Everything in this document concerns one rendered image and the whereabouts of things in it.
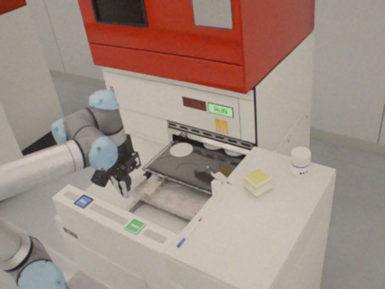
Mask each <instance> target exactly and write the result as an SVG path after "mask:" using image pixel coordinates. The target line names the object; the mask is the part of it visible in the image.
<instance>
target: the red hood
mask: <svg viewBox="0 0 385 289"><path fill-rule="evenodd" d="M315 2H316V0H78V5H79V9H80V12H81V16H82V21H83V24H84V28H85V32H86V35H87V40H88V45H89V47H90V51H91V55H92V58H93V64H94V65H95V66H101V67H107V68H108V67H110V68H113V69H120V70H125V71H129V72H135V73H140V74H144V75H150V76H156V77H160V78H166V79H172V80H175V81H182V82H187V83H191V84H197V85H203V86H207V87H213V88H216V89H223V90H228V91H232V92H238V93H241V94H245V95H246V94H247V93H248V92H249V91H250V90H251V89H252V88H253V87H254V86H255V85H256V84H257V83H258V82H259V81H260V80H261V79H263V78H264V77H265V76H266V75H267V74H268V73H269V72H270V71H271V70H272V69H273V68H274V67H275V66H276V65H277V64H279V62H281V61H282V59H284V58H285V57H286V56H287V55H288V54H289V53H290V52H291V51H292V50H293V49H294V48H295V47H296V46H297V45H298V44H299V43H300V42H301V41H302V40H303V39H304V38H305V37H307V36H308V35H309V34H310V33H311V32H312V31H313V30H314V28H315Z"/></svg>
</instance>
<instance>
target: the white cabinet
mask: <svg viewBox="0 0 385 289"><path fill-rule="evenodd" d="M332 202H333V199H332V200H331V202H330V204H329V206H328V208H327V209H326V211H325V213H324V215H323V218H322V220H321V222H320V223H319V225H318V227H317V228H316V230H315V232H314V234H313V235H312V238H311V239H310V241H309V244H308V245H307V247H306V249H305V251H304V253H303V255H302V257H301V259H300V260H299V261H298V263H297V265H296V267H295V269H294V271H293V273H292V274H291V277H290V278H289V280H288V283H287V284H286V286H285V287H284V289H320V284H321V275H322V269H323V265H324V255H325V246H326V244H327V236H328V227H329V221H330V216H331V208H332ZM55 221H56V223H57V225H58V227H59V229H60V232H61V234H62V236H63V238H64V241H65V242H66V244H67V247H68V248H69V250H70V253H71V255H72V257H73V259H74V262H75V264H76V266H77V268H78V270H79V271H80V272H82V273H84V274H86V275H87V276H89V277H92V278H93V279H95V280H97V281H101V282H103V283H105V284H107V285H109V286H110V287H113V288H114V289H187V288H186V287H184V286H182V285H180V284H178V283H176V282H174V281H172V280H171V279H170V280H168V279H166V278H163V277H162V276H159V275H157V274H156V273H154V272H152V271H150V270H148V269H147V268H145V267H142V266H140V265H138V264H137V263H135V262H133V261H131V260H129V259H127V258H125V257H123V256H121V255H119V254H117V253H115V252H114V251H113V250H111V249H109V248H107V247H105V246H103V245H101V244H99V243H97V242H95V241H94V240H92V239H90V238H88V237H87V236H86V235H84V234H82V233H80V232H78V231H76V230H74V229H72V228H70V227H68V226H66V225H65V224H64V223H62V222H60V221H58V220H56V219H55Z"/></svg>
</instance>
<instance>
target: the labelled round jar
mask: <svg viewBox="0 0 385 289"><path fill-rule="evenodd" d="M309 170H310V150H309V149H308V148H305V147H302V146H299V147H295V148H293V149H292V150H291V175H292V176H294V177H296V178H305V177H307V176H308V175H309Z"/></svg>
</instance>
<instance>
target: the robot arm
mask: <svg viewBox="0 0 385 289"><path fill-rule="evenodd" d="M88 101H89V105H88V106H86V107H84V108H83V109H81V110H79V111H77V112H75V113H72V114H70V115H68V116H66V117H62V118H61V119H60V120H58V121H56V122H54V123H53V124H52V126H51V130H52V133H53V136H54V138H55V140H56V143H57V144H56V145H55V146H51V147H49V148H46V149H42V150H39V151H37V152H33V153H31V154H28V155H25V156H22V157H19V158H15V159H13V160H10V161H7V162H4V163H2V164H0V200H3V199H8V198H9V197H12V196H15V195H17V194H20V193H23V192H24V191H28V190H30V189H32V188H35V187H38V186H40V185H43V184H45V183H47V182H51V181H53V180H56V179H58V178H61V177H63V176H66V175H69V174H71V173H74V172H77V171H79V170H82V169H84V168H87V167H90V166H92V167H94V168H95V169H96V171H95V172H94V174H93V176H92V177H91V179H90V180H91V182H92V183H94V184H96V185H98V186H99V187H102V188H104V187H106V185H107V182H108V180H110V181H111V183H112V185H113V186H114V187H115V188H116V190H117V191H118V192H119V193H120V194H121V195H122V196H123V198H125V199H128V198H129V197H130V195H131V190H132V189H133V188H134V187H135V185H136V184H137V183H138V182H137V179H136V178H135V179H132V178H131V175H129V174H130V173H131V172H133V171H134V170H135V168H136V170H137V169H138V168H139V167H141V166H142V165H141V160H140V158H139V154H138V152H135V151H134V147H133V144H132V140H131V135H130V134H126V132H125V127H124V125H123V121H122V116H121V113H120V109H119V107H120V106H119V103H118V100H117V98H116V95H115V93H114V92H112V91H110V90H99V91H97V92H96V93H93V94H92V95H91V96H90V97H89V99H88ZM134 153H135V154H134ZM132 154H134V155H132ZM137 157H138V160H139V164H138V165H136V164H137V161H136V160H135V159H136V158H137ZM0 269H1V270H3V271H4V272H6V273H8V274H9V275H11V276H12V277H13V279H14V281H15V283H16V285H17V287H18V289H70V288H69V286H68V284H67V283H66V280H65V278H64V275H63V273H62V271H61V270H60V269H59V268H58V267H57V266H56V265H55V264H54V262H53V261H52V260H51V258H50V256H49V255H48V253H47V251H46V249H45V247H44V245H43V243H42V242H41V241H40V240H39V239H38V238H37V237H35V236H33V235H31V234H25V233H23V232H18V233H16V232H14V231H13V230H12V229H10V228H9V227H8V226H7V225H6V224H4V223H3V222H1V221H0Z"/></svg>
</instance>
